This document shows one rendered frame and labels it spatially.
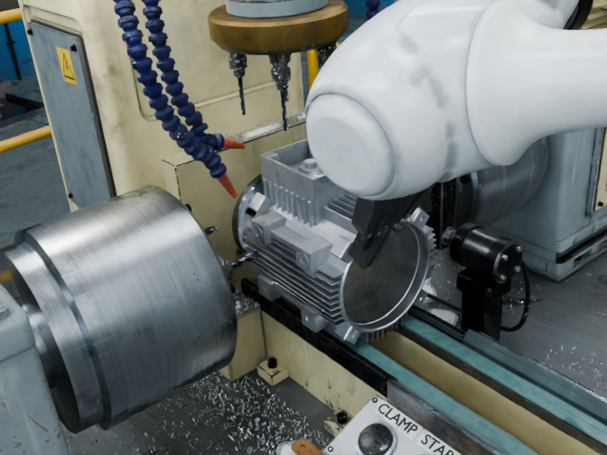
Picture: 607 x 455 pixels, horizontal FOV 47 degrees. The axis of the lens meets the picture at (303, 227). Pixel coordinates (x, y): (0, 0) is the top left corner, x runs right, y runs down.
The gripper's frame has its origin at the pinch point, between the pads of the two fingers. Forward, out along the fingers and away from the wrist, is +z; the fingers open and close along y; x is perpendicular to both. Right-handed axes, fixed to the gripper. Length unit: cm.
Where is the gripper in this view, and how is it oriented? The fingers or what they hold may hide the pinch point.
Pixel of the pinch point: (368, 241)
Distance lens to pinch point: 82.3
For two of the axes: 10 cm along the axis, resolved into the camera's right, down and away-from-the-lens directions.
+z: -2.5, 6.0, 7.6
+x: 5.8, 7.2, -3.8
